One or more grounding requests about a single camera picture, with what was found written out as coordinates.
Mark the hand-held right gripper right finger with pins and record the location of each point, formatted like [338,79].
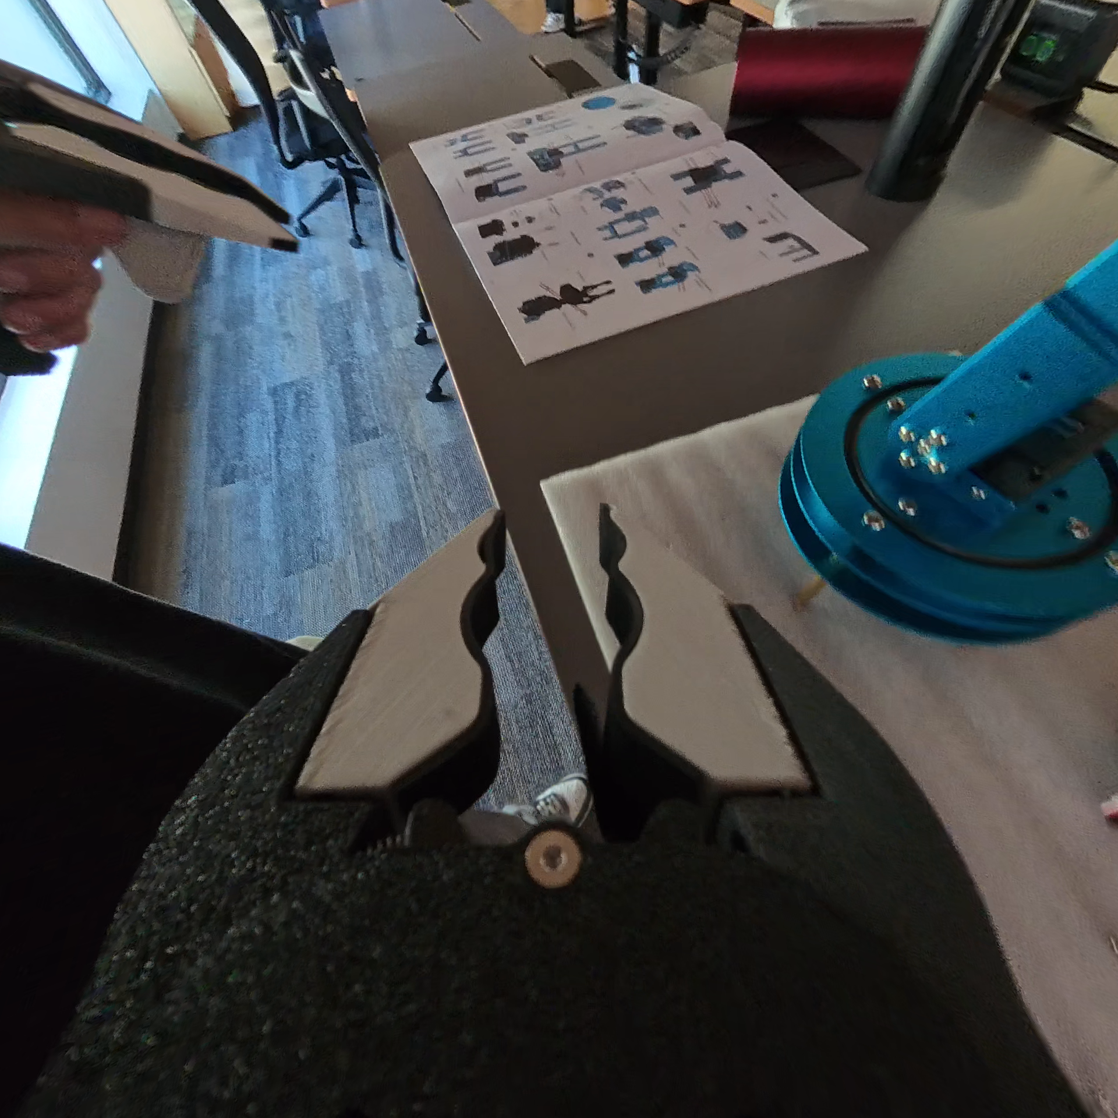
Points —
[707,691]

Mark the person's grey sneaker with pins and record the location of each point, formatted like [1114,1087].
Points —
[553,800]

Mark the dark red cylinder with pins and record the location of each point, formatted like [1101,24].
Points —
[821,70]

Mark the black flat pad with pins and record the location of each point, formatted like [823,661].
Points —
[795,153]

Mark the person's black clothing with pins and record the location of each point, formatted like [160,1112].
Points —
[105,786]

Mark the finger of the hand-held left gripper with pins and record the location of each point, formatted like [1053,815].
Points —
[200,214]
[87,110]

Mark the printed instruction sheet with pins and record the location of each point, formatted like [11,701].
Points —
[627,227]

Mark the white foam mat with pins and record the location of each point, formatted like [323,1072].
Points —
[916,786]

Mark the black device green display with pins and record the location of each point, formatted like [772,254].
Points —
[1057,49]

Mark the person's left hand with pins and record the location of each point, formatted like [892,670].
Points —
[44,271]

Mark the blue toy robot arm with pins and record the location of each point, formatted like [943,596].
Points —
[960,507]

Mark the black office chair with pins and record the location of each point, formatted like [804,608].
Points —
[323,113]

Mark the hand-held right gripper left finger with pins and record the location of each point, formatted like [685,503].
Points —
[401,699]

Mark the neighbouring grey desk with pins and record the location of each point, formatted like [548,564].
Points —
[418,62]

